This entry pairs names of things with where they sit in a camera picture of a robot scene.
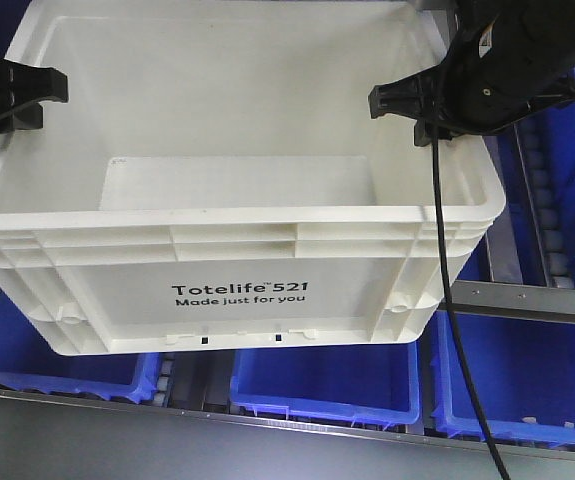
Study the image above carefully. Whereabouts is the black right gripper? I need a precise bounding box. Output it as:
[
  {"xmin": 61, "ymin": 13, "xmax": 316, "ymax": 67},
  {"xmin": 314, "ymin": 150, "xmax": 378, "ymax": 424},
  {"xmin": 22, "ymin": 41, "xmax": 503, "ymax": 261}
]
[{"xmin": 368, "ymin": 1, "xmax": 575, "ymax": 147}]

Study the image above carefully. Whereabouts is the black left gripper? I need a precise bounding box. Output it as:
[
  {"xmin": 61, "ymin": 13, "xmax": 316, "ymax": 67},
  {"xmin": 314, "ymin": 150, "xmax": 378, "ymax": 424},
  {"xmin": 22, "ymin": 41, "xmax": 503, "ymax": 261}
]
[{"xmin": 0, "ymin": 57, "xmax": 69, "ymax": 134}]

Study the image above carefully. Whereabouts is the white plastic tote bin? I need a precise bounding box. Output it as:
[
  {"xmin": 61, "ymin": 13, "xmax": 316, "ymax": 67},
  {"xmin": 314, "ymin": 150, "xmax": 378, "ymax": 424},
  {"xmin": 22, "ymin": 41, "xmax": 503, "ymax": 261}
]
[{"xmin": 0, "ymin": 1, "xmax": 505, "ymax": 355}]

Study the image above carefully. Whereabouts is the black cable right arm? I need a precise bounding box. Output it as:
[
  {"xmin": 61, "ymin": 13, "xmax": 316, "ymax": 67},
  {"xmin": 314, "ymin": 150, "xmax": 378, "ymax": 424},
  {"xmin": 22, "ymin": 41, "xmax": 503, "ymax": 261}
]
[{"xmin": 429, "ymin": 59, "xmax": 512, "ymax": 480}]

